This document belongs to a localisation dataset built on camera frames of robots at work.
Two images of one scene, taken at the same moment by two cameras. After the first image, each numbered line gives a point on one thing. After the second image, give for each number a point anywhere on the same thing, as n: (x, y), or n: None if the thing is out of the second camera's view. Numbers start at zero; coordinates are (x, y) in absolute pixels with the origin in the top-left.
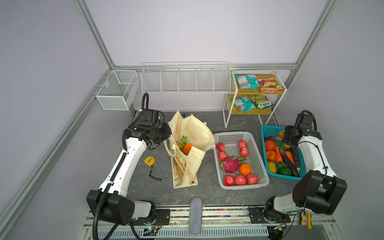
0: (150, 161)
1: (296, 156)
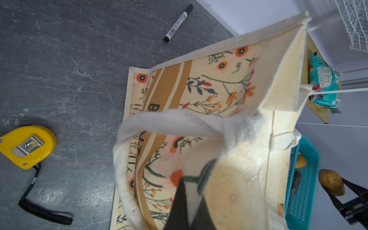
0: (27, 146)
1: (297, 180)
